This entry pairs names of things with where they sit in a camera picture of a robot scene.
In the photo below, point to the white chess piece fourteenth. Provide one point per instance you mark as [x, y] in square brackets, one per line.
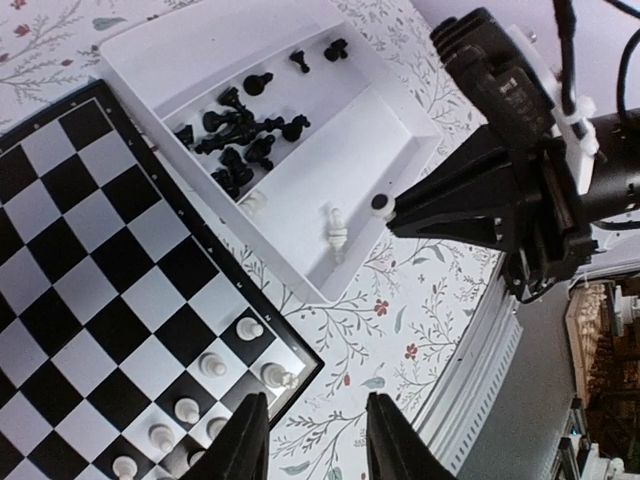
[383, 206]

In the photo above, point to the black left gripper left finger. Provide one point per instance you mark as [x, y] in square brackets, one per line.
[241, 449]

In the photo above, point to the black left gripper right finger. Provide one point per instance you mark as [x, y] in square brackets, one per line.
[394, 449]

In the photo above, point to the white chess piece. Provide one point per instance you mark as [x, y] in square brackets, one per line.
[248, 329]
[275, 375]
[212, 365]
[187, 410]
[215, 426]
[162, 437]
[195, 457]

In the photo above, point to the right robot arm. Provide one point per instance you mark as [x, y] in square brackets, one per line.
[614, 188]

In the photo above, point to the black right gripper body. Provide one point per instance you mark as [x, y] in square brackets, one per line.
[521, 202]

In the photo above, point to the white chess piece twelfth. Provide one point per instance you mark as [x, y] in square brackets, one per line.
[125, 468]

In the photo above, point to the white chess piece thirteenth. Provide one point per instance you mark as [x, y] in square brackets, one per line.
[337, 232]

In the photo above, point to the white plastic tray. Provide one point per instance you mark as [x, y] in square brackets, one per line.
[368, 135]

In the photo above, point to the black chess pieces pile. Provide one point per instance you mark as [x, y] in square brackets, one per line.
[240, 139]

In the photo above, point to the black piece far apart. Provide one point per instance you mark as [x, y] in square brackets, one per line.
[336, 50]

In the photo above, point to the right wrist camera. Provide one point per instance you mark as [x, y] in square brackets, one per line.
[508, 81]

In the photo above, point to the black pawn apart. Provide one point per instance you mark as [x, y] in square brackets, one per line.
[298, 57]

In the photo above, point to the aluminium front rail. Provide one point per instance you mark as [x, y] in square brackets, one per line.
[502, 404]

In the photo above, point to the black grey chessboard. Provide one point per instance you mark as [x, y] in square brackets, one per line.
[112, 289]

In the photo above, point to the white chess pieces pile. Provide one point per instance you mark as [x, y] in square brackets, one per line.
[253, 203]

